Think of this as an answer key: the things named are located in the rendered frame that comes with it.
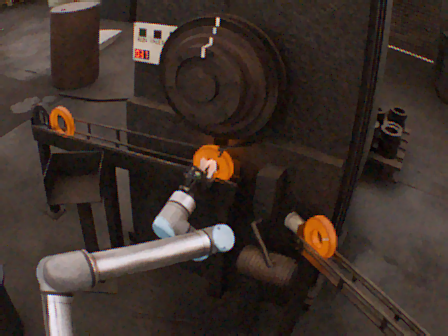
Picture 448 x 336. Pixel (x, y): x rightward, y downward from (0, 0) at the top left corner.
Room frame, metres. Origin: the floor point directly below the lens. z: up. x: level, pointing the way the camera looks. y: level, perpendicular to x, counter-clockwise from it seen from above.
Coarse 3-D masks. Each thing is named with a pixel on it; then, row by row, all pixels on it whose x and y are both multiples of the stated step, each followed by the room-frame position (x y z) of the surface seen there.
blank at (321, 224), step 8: (320, 216) 1.13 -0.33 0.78; (312, 224) 1.13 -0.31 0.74; (320, 224) 1.09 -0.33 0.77; (328, 224) 1.08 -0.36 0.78; (304, 232) 1.15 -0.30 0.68; (312, 232) 1.12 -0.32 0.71; (320, 232) 1.08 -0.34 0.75; (328, 232) 1.05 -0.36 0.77; (312, 240) 1.11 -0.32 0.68; (328, 240) 1.04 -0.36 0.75; (320, 248) 1.06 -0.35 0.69; (328, 248) 1.03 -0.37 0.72; (328, 256) 1.03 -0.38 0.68
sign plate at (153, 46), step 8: (136, 24) 1.73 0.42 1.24; (144, 24) 1.71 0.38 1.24; (152, 24) 1.70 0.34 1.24; (136, 32) 1.73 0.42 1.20; (152, 32) 1.69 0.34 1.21; (168, 32) 1.66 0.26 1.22; (136, 40) 1.73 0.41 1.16; (144, 40) 1.71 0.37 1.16; (152, 40) 1.69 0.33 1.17; (160, 40) 1.67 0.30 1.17; (136, 48) 1.72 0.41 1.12; (144, 48) 1.71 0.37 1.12; (152, 48) 1.69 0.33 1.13; (160, 48) 1.67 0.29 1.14; (144, 56) 1.70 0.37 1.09; (152, 56) 1.69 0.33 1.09
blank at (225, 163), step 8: (200, 152) 1.45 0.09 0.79; (208, 152) 1.44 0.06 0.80; (216, 152) 1.43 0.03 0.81; (224, 152) 1.44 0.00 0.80; (200, 160) 1.46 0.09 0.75; (216, 160) 1.43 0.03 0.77; (224, 160) 1.41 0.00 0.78; (224, 168) 1.41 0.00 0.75; (232, 168) 1.42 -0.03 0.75; (216, 176) 1.42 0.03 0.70; (224, 176) 1.41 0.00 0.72
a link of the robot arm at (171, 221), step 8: (168, 208) 1.19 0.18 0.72; (176, 208) 1.19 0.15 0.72; (184, 208) 1.20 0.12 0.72; (160, 216) 1.16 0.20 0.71; (168, 216) 1.15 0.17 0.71; (176, 216) 1.16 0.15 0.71; (184, 216) 1.18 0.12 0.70; (160, 224) 1.12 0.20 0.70; (168, 224) 1.13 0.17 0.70; (176, 224) 1.14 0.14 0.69; (184, 224) 1.16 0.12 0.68; (160, 232) 1.13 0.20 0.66; (168, 232) 1.11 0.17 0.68; (176, 232) 1.13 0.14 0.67; (184, 232) 1.14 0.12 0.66
